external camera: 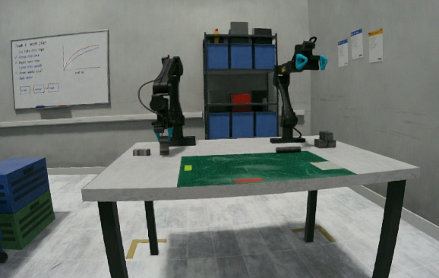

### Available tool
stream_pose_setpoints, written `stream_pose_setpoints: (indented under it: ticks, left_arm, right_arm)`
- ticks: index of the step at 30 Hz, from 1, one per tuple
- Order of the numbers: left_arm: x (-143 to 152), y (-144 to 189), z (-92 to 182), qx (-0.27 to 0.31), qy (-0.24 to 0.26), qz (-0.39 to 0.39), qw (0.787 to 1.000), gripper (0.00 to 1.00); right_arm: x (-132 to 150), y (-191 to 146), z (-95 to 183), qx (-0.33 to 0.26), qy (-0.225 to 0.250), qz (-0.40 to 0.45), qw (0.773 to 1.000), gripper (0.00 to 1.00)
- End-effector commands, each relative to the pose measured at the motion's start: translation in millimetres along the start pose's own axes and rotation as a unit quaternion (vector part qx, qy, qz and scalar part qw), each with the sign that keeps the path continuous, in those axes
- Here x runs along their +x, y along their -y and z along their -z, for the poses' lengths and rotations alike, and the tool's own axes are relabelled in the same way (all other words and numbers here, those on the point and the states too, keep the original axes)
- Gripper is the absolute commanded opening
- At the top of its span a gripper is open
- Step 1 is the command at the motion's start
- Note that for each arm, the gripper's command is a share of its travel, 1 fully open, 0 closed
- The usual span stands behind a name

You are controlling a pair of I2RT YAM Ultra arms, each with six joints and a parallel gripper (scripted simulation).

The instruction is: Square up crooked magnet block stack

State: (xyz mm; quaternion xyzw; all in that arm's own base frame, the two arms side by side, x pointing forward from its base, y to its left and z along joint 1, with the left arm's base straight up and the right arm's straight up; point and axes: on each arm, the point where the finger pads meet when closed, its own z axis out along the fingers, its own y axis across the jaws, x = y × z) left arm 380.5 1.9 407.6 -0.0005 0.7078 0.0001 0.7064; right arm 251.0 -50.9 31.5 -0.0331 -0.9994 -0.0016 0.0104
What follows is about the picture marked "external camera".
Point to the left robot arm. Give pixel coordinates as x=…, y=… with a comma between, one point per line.
x=288, y=118

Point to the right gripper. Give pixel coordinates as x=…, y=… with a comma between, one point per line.
x=165, y=113

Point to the dark green flat mat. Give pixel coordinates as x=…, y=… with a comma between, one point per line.
x=247, y=168

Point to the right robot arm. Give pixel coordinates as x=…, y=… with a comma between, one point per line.
x=174, y=72

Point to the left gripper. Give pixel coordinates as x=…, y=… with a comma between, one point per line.
x=302, y=61

